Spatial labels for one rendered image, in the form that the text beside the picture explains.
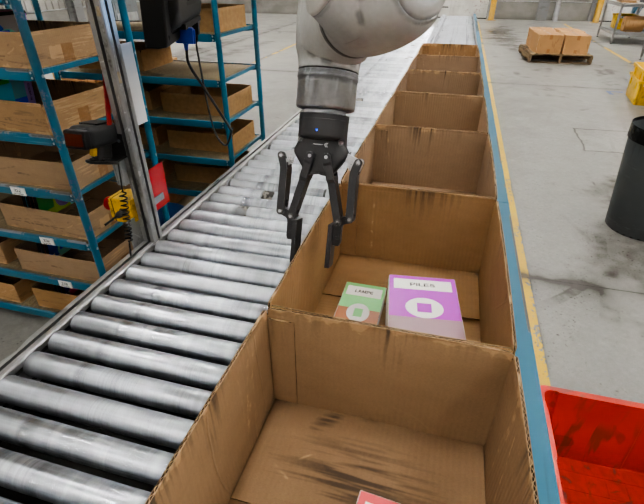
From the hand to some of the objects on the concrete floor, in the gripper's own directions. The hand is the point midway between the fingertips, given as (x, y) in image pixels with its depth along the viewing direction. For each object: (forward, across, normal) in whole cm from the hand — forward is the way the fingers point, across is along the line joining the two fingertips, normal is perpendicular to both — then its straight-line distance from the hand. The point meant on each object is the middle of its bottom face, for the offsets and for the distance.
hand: (313, 244), depth 72 cm
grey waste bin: (+15, -147, -257) cm, 297 cm away
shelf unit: (+70, +148, -107) cm, 195 cm away
